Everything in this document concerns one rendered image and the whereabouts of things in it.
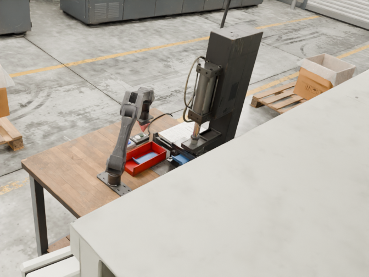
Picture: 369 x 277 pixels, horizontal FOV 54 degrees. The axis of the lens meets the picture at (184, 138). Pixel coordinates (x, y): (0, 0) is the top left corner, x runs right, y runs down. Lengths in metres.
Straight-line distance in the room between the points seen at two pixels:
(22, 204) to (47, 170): 1.17
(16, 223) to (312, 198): 2.47
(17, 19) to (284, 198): 5.70
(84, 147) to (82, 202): 0.44
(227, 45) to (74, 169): 0.98
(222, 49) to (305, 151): 0.92
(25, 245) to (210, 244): 2.30
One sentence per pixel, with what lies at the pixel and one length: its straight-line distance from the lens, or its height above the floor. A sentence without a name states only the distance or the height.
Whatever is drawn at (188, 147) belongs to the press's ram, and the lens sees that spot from 1.87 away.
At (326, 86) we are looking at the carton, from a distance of 5.01.
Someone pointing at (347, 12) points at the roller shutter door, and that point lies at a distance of 11.16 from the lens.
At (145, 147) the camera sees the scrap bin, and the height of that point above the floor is 0.94.
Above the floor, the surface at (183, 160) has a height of 0.99.
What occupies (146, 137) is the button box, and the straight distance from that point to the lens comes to 2.16.
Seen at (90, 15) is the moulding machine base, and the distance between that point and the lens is 6.76.
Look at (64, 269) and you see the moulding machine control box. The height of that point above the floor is 1.46.
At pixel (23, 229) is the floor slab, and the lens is 2.92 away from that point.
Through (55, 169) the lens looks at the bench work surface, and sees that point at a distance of 1.95.
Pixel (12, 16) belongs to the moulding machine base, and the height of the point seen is 0.33.
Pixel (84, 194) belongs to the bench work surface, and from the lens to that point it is 1.80.
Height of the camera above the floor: 2.13
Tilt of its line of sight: 33 degrees down
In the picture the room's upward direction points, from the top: 10 degrees clockwise
